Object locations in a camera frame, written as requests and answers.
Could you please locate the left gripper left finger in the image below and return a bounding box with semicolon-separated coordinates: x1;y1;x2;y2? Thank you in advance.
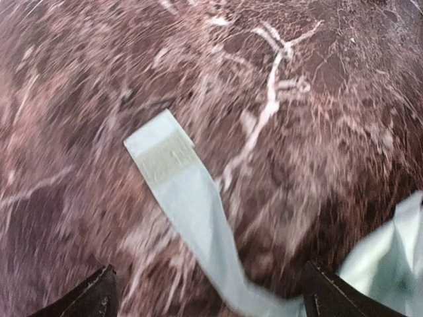
30;265;118;317

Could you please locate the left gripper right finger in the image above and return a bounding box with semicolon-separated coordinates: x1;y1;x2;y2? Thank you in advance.
302;261;404;317

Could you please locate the mint and black folding umbrella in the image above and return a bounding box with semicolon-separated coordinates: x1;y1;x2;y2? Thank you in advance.
124;111;422;316

